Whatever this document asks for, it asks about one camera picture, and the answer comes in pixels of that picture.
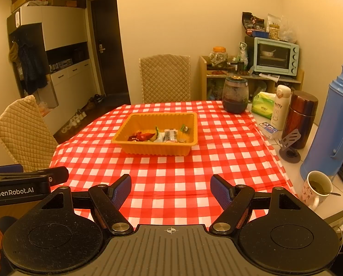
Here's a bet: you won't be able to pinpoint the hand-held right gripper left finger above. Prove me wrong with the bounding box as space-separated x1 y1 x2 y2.
33 174 133 235

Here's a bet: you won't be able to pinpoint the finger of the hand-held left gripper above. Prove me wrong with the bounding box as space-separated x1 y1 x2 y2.
0 166 70 186
0 164 24 175

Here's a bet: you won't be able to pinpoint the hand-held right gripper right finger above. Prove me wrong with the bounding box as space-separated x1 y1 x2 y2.
209 175 311 235

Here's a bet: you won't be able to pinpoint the yellow plastic tray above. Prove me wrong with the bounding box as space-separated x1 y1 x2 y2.
112 112 198 156

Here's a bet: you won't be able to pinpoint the large red snack packet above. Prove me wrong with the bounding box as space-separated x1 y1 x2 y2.
135 131 156 141

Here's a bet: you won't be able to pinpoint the silver green snack packet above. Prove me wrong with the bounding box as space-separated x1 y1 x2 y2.
154 126 166 143

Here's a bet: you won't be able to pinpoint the clear dark snack packet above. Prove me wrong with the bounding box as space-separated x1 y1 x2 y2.
164 129 179 143

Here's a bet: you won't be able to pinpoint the beige quilted chair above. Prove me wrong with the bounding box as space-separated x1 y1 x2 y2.
139 54 192 104
0 95 58 173

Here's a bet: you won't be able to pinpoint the red checkered tablecloth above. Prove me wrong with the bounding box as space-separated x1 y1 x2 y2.
49 100 297 233

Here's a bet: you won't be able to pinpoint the row of shoes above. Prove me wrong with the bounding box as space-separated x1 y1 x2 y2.
61 93 104 134

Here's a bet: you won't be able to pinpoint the blue white small box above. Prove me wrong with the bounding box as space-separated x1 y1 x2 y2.
258 121 280 139

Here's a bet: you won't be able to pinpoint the black phone stand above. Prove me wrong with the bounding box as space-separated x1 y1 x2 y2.
278 129 302 164

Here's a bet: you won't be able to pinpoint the white patterned mug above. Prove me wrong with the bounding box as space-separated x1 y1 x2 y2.
301 170 333 210

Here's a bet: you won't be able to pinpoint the glass jar with dark contents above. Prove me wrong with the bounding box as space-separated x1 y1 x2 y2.
222 76 249 113

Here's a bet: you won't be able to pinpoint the green tissue pack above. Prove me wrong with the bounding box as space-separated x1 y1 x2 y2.
251 91 277 119

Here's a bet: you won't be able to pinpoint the white thermos bottle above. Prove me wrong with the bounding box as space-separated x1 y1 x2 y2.
271 85 292 131

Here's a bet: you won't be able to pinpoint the hanging dark coat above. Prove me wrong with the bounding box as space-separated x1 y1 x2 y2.
10 39 48 94

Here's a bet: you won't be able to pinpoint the brown thermos flask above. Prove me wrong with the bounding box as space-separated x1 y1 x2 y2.
282 90 319 149

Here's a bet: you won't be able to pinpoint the metal spoon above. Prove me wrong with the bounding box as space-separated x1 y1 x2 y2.
312 182 341 196

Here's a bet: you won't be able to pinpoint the wooden shelf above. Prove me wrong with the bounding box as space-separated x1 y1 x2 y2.
199 55 304 101

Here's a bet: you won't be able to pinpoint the blue thermos jug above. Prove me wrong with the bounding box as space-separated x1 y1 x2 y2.
300 64 343 183

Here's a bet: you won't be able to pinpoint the small dark jar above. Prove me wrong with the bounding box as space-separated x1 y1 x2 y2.
227 60 244 74

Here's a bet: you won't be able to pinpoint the plastic jar with orange lid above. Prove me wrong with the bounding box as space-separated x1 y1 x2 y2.
209 46 228 66

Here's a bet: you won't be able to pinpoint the dark door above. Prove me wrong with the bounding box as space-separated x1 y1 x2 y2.
90 0 131 98

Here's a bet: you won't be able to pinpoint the green white bag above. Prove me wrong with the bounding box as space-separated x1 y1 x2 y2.
239 43 248 66

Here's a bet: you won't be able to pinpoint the light blue toaster oven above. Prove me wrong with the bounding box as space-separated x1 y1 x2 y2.
253 37 300 77

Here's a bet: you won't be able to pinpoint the white cabinet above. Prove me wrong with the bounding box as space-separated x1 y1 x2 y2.
7 6 101 134

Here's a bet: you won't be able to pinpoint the bag of nuts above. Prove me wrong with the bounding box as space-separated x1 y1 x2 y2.
268 14 281 41

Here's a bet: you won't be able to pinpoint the dark snack bag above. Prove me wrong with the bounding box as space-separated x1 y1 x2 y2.
242 12 265 36

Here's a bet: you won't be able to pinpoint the clear plastic bag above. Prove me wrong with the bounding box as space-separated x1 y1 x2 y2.
279 17 298 44

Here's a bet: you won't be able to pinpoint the cardboard boxes on cabinet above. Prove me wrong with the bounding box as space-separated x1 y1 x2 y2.
11 0 87 11

